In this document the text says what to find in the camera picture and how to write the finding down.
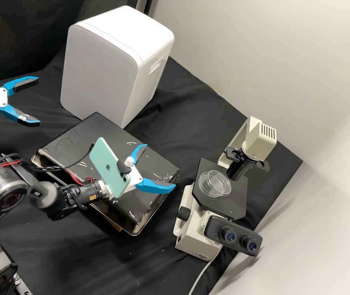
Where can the black tray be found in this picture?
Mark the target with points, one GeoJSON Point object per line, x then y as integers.
{"type": "Point", "coordinates": [70, 138]}

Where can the white box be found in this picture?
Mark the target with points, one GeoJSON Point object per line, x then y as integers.
{"type": "Point", "coordinates": [107, 67]}

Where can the petri dish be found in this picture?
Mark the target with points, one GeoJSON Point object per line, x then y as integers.
{"type": "Point", "coordinates": [214, 183]}

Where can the cream microscope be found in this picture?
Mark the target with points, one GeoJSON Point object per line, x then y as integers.
{"type": "Point", "coordinates": [193, 233]}

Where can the right wrist camera phone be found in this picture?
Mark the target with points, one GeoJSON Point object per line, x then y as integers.
{"type": "Point", "coordinates": [108, 167]}

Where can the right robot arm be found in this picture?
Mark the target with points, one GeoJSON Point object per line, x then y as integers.
{"type": "Point", "coordinates": [6, 187]}

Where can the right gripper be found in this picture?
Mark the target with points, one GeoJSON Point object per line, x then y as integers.
{"type": "Point", "coordinates": [135, 179]}

